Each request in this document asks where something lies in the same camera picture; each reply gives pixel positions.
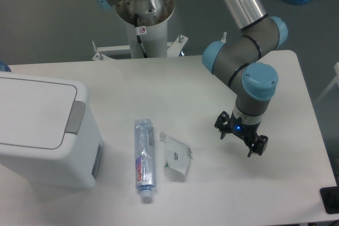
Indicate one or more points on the white trash can lid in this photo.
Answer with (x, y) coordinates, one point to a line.
(35, 110)

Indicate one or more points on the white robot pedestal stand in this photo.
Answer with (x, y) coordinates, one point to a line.
(146, 25)

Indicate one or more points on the blue object at left edge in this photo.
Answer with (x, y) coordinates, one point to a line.
(4, 67)

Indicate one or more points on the black device at table edge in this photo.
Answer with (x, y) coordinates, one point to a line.
(329, 197)

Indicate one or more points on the clear plastic water bottle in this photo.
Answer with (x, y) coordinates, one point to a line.
(145, 167)

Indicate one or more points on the white trash can body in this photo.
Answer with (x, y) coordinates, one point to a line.
(73, 164)

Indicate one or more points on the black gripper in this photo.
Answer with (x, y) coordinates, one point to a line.
(247, 132)

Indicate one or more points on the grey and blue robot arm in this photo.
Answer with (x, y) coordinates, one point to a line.
(237, 65)

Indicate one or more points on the white furniture at right edge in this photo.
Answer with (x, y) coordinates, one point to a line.
(332, 83)

